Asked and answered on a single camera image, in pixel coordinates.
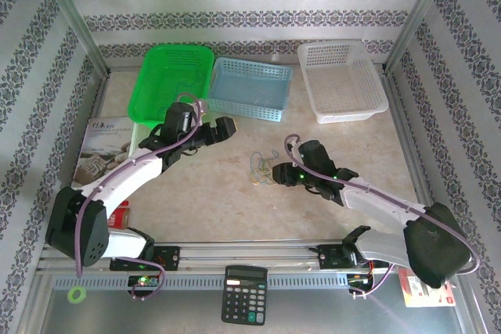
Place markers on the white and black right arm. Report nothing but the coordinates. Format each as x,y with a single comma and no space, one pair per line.
375,203

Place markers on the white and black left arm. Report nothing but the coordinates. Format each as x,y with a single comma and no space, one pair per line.
117,185

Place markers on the green plastic basket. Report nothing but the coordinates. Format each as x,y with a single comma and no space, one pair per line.
156,76

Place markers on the light blue plastic basket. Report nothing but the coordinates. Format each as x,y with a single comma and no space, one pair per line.
250,83

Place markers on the white plastic basket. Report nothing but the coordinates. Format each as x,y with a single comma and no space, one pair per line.
340,83

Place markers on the softcover book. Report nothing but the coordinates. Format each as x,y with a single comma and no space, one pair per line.
98,146

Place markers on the small red box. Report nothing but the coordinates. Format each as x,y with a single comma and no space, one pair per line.
119,216

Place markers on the black desk calculator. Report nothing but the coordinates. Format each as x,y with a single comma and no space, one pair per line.
244,299

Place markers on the small circuit board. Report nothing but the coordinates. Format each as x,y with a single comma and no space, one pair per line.
358,281
143,282

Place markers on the red and white card pack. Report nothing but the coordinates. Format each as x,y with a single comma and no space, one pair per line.
415,295

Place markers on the green tape roll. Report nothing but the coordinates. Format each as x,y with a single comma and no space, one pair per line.
69,295

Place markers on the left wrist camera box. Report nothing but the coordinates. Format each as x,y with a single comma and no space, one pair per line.
201,110

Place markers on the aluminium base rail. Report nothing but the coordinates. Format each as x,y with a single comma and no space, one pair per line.
242,252

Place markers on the aluminium frame side rail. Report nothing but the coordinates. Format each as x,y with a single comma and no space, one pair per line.
407,134

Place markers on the aluminium frame post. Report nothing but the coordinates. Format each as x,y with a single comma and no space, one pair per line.
415,13
70,9

